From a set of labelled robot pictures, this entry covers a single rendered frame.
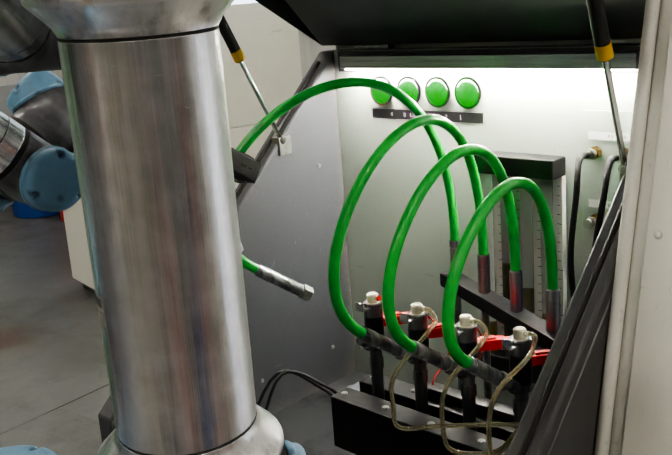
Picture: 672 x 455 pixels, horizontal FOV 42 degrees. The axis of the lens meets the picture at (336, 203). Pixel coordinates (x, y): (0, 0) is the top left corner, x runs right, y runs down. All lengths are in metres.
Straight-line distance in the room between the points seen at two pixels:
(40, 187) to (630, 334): 0.68
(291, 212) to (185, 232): 1.07
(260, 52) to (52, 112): 3.07
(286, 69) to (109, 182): 3.85
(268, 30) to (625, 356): 3.39
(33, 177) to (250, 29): 3.22
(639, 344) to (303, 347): 0.75
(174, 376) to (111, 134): 0.14
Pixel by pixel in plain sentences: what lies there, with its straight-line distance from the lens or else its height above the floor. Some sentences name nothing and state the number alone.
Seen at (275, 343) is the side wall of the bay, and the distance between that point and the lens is 1.55.
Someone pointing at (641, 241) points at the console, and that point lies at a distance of 1.02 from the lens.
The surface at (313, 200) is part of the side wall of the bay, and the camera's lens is 1.56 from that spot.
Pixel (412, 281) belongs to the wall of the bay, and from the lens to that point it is 1.56.
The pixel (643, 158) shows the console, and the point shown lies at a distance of 1.03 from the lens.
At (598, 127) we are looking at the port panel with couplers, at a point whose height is 1.34.
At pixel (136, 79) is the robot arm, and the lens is 0.45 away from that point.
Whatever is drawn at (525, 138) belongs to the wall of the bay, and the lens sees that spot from 1.36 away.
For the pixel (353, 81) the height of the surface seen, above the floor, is 1.42.
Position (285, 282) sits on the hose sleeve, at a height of 1.15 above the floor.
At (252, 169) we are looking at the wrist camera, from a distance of 1.02.
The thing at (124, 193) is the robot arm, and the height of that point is 1.45.
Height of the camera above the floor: 1.54
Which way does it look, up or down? 13 degrees down
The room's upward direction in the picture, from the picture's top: 4 degrees counter-clockwise
